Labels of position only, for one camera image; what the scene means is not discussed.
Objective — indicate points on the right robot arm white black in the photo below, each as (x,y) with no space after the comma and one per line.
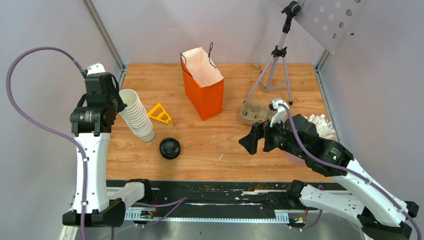
(379,214)

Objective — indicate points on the stack of white paper cups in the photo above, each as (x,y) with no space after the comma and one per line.
(136,117)

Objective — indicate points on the black coffee cup lid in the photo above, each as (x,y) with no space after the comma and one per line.
(170,148)

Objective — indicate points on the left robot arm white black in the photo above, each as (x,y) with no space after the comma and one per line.
(91,126)

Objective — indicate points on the yellow triangular plastic piece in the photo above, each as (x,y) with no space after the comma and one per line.
(159,113)

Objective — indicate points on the orange paper bag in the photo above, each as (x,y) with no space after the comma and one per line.
(203,81)

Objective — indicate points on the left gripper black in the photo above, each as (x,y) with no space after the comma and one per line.
(121,105)

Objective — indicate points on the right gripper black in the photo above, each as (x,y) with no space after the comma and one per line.
(249,142)

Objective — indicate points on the brown cardboard cup carrier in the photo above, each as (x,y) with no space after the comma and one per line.
(253,112)

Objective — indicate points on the pink holder with white straws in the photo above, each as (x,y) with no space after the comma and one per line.
(324,128)

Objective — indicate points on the perforated grey metal panel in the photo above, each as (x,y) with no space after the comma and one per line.
(327,21)

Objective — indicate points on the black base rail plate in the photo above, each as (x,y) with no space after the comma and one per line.
(220,201)

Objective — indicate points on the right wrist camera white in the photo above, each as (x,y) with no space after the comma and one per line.
(279,112)

